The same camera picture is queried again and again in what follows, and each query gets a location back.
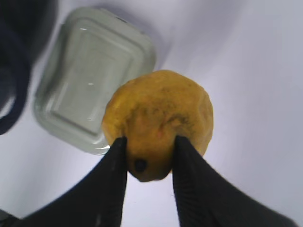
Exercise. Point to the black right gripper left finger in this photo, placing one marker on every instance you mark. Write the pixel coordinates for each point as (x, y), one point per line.
(96, 201)

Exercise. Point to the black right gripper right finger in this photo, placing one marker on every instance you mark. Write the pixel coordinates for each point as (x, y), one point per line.
(206, 199)

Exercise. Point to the yellow pear-shaped gourd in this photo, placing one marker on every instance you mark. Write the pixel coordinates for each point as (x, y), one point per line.
(151, 111)

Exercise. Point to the green lidded glass food container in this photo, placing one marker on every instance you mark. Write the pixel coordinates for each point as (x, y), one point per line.
(95, 53)

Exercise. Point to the dark navy fabric lunch bag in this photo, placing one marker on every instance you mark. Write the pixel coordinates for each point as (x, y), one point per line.
(25, 27)

